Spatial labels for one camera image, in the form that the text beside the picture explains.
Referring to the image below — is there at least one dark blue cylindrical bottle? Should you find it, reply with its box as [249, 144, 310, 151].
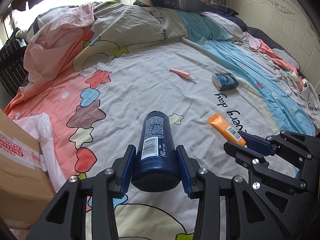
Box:
[131, 111, 181, 192]

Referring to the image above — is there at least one orange tube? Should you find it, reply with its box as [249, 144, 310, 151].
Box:
[207, 113, 246, 147]

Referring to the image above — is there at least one starry night tissue pack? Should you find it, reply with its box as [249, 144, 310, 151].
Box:
[212, 73, 239, 91]

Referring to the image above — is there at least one clothes pile on bed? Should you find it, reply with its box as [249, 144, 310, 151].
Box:
[208, 12, 319, 133]

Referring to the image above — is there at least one white plastic bag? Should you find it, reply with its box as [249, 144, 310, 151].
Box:
[14, 112, 66, 193]

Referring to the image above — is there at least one small pink tube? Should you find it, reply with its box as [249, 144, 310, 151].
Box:
[169, 69, 196, 81]

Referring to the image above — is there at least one cartoon printed bed sheet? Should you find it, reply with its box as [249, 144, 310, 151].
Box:
[1, 2, 319, 239]

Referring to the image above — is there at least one brown cardboard box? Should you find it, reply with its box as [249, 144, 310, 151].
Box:
[1, 112, 54, 229]

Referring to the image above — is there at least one cream bed headboard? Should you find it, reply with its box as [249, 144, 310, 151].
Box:
[227, 0, 319, 87]

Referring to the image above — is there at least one pink crumpled blanket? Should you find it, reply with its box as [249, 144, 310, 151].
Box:
[24, 2, 95, 84]

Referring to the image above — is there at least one black striped suitcase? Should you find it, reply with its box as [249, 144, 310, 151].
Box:
[1, 28, 28, 97]

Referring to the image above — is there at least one dark patterned pillow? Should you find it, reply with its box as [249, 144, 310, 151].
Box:
[133, 0, 220, 12]

